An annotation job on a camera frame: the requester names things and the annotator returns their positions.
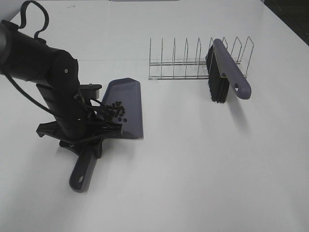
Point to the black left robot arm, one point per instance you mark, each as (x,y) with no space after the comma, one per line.
(55,73)

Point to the purple plastic dustpan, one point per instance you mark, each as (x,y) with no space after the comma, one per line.
(128,91)

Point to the pile of coffee beans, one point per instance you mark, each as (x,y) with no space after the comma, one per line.
(115,111)

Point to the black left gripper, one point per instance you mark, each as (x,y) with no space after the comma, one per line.
(76,136)

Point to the metal wire rack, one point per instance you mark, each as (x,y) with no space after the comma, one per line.
(171,63)

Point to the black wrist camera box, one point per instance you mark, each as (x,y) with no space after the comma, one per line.
(90,91)

